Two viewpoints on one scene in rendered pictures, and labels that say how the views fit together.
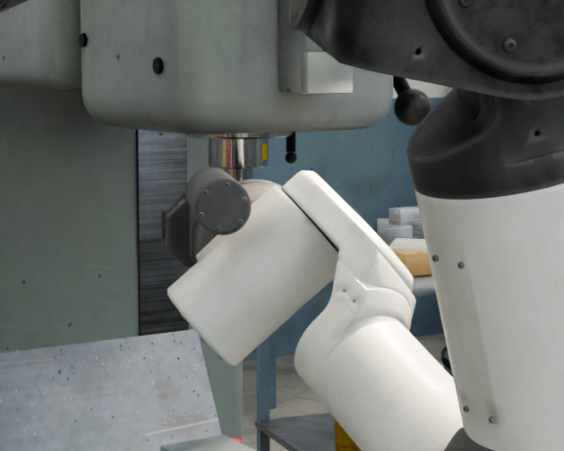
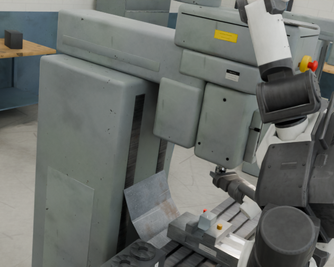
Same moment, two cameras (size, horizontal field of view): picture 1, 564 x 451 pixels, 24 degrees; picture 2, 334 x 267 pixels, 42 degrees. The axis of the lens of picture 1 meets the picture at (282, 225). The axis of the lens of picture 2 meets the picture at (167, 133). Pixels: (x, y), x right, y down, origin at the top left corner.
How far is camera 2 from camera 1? 122 cm
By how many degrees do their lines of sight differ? 29
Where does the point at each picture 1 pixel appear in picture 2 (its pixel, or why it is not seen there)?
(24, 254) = (141, 161)
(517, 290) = not seen: outside the picture
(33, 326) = (141, 176)
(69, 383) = (147, 187)
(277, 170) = (41, 35)
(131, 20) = (218, 147)
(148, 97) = (221, 162)
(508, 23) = not seen: outside the picture
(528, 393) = (330, 245)
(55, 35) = (191, 140)
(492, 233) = not seen: outside the picture
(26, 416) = (141, 196)
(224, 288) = (254, 210)
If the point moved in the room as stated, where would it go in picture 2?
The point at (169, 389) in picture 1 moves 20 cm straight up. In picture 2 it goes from (161, 184) to (167, 147)
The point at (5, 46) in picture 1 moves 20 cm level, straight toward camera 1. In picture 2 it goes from (170, 135) to (202, 155)
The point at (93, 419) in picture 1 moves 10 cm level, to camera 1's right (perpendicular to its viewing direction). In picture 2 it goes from (151, 194) to (170, 193)
